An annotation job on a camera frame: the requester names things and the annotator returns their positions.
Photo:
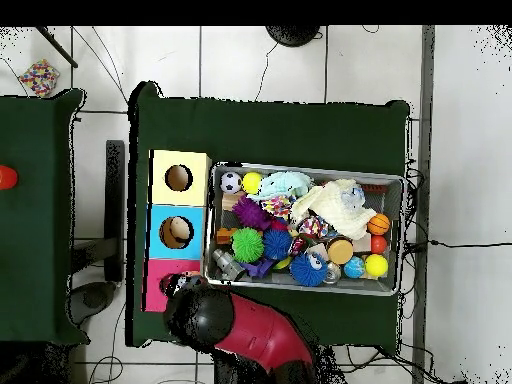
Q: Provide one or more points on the small soccer ball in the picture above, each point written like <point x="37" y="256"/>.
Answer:
<point x="231" y="182"/>

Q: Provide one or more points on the black upright panel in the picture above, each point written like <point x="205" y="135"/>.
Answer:
<point x="114" y="208"/>

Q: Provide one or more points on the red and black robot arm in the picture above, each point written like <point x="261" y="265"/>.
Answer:
<point x="200" y="316"/>

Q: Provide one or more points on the black round stand base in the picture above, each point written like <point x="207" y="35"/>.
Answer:
<point x="293" y="35"/>

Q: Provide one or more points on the multicoloured patterned bag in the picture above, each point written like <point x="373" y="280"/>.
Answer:
<point x="39" y="78"/>

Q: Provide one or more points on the green spiky rubber ball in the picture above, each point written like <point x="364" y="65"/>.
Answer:
<point x="248" y="244"/>

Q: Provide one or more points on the mint green muslin cloth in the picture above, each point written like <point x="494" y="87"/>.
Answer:
<point x="280" y="182"/>

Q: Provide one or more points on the brown monkey plush toy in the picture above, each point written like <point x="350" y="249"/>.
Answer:
<point x="188" y="276"/>

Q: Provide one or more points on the blue spiky rubber ball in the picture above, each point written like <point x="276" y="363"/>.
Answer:
<point x="308" y="268"/>

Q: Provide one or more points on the wooden box with three holes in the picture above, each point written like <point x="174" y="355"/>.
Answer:
<point x="180" y="248"/>

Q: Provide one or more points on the grey metal pole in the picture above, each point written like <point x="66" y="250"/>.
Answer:
<point x="427" y="80"/>

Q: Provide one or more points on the yellow smiley ball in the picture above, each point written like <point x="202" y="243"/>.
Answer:
<point x="376" y="265"/>

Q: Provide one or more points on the silver mesh bin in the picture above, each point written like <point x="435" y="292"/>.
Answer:
<point x="288" y="290"/>

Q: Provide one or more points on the thin black rod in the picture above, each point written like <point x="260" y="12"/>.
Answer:
<point x="58" y="48"/>

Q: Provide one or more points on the purple spiky rubber ball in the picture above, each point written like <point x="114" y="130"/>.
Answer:
<point x="250" y="212"/>

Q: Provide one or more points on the dark grey round base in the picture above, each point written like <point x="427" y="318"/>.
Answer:
<point x="94" y="298"/>

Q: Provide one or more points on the dark green table cloth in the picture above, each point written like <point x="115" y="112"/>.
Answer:
<point x="260" y="132"/>
<point x="36" y="220"/>

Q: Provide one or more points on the crushed clear plastic bottle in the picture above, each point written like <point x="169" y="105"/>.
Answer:
<point x="354" y="195"/>

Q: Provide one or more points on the red-orange round object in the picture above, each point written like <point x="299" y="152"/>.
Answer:
<point x="7" y="178"/>

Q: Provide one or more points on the yellow tennis ball toy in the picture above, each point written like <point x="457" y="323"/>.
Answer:
<point x="252" y="182"/>

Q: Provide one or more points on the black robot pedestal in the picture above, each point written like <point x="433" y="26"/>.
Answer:
<point x="228" y="372"/>

